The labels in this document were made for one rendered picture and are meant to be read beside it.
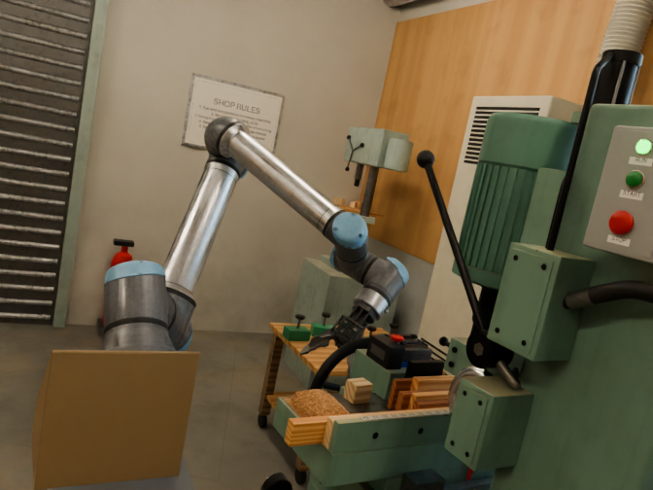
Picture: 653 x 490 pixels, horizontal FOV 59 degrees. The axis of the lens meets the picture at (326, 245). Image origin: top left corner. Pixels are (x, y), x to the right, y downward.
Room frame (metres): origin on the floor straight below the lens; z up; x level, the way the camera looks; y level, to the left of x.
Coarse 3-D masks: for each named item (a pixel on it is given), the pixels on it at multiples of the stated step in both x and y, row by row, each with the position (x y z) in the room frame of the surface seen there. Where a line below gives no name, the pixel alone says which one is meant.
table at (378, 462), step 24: (288, 408) 1.01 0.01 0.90; (360, 408) 1.07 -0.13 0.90; (384, 408) 1.10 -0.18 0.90; (312, 456) 0.92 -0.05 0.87; (336, 456) 0.88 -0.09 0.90; (360, 456) 0.91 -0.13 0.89; (384, 456) 0.93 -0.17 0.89; (408, 456) 0.96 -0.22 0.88; (432, 456) 0.99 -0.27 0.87; (336, 480) 0.89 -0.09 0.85; (360, 480) 0.91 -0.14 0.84
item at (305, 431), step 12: (420, 408) 1.04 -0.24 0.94; (300, 420) 0.89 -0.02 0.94; (312, 420) 0.90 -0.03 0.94; (324, 420) 0.91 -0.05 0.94; (288, 432) 0.88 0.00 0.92; (300, 432) 0.88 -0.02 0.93; (312, 432) 0.89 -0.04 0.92; (324, 432) 0.90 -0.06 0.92; (288, 444) 0.88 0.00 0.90; (300, 444) 0.88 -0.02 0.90
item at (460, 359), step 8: (456, 344) 1.10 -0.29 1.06; (464, 344) 1.08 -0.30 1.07; (448, 352) 1.11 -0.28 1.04; (456, 352) 1.09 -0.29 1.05; (464, 352) 1.07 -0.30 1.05; (448, 360) 1.10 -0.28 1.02; (456, 360) 1.09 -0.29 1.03; (464, 360) 1.07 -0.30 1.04; (448, 368) 1.10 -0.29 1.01; (456, 368) 1.08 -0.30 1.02
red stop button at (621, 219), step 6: (612, 216) 0.73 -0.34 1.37; (618, 216) 0.72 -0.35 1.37; (624, 216) 0.72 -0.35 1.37; (630, 216) 0.71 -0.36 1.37; (612, 222) 0.73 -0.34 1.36; (618, 222) 0.72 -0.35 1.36; (624, 222) 0.71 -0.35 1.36; (630, 222) 0.71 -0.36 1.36; (612, 228) 0.73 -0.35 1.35; (618, 228) 0.72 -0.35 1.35; (624, 228) 0.71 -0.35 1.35; (630, 228) 0.71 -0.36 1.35
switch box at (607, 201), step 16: (624, 128) 0.76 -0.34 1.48; (640, 128) 0.74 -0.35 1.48; (624, 144) 0.75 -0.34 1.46; (608, 160) 0.76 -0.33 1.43; (624, 160) 0.74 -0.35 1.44; (608, 176) 0.76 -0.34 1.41; (624, 176) 0.74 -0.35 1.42; (608, 192) 0.75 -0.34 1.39; (608, 208) 0.75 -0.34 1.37; (624, 208) 0.73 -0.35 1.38; (640, 208) 0.71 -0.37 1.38; (592, 224) 0.76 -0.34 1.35; (640, 224) 0.71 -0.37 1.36; (592, 240) 0.76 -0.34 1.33; (640, 240) 0.70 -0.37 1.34; (624, 256) 0.72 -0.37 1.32; (640, 256) 0.70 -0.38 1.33
